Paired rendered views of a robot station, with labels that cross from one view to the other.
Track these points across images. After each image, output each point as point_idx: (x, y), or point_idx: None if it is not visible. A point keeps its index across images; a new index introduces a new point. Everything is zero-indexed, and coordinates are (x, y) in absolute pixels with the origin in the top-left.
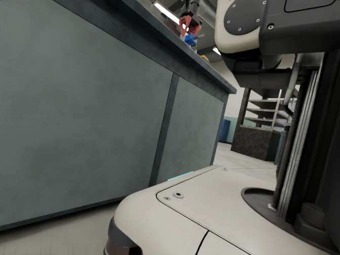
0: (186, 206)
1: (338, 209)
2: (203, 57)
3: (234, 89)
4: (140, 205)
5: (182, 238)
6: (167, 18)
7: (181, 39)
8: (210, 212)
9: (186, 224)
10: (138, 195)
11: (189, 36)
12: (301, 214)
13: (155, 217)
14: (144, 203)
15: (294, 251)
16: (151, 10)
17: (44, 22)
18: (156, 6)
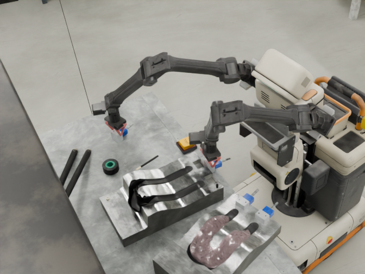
0: (299, 241)
1: (319, 207)
2: (196, 146)
3: None
4: (299, 256)
5: (312, 247)
6: (212, 174)
7: (211, 169)
8: (301, 235)
9: (308, 244)
10: (294, 255)
11: (219, 165)
12: (306, 207)
13: (304, 253)
14: (299, 254)
15: (315, 221)
16: (223, 191)
17: None
18: (221, 184)
